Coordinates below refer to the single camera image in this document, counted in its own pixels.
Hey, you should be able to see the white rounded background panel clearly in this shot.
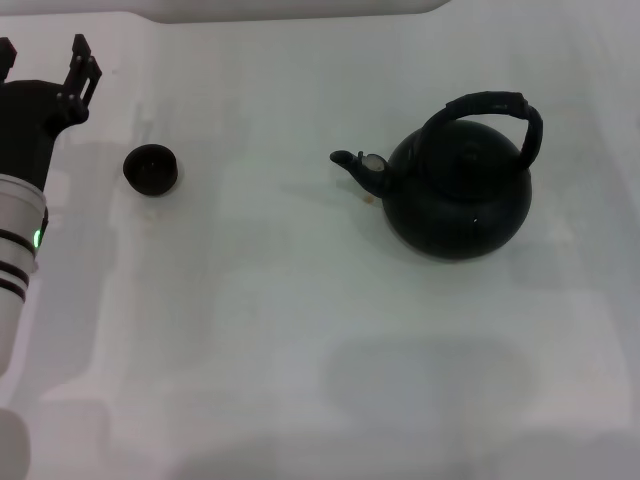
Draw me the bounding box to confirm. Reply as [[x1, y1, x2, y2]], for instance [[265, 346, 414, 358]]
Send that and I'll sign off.
[[0, 0, 452, 25]]

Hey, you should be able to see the small black teacup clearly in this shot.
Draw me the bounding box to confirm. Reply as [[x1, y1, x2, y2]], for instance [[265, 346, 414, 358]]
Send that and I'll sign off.
[[122, 143, 182, 198]]

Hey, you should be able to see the black round teapot with handle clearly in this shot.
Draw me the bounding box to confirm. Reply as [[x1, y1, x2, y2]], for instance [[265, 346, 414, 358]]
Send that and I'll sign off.
[[329, 90, 544, 264]]

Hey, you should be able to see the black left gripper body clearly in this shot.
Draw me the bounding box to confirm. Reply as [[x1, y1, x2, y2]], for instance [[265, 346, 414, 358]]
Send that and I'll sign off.
[[0, 78, 66, 194]]

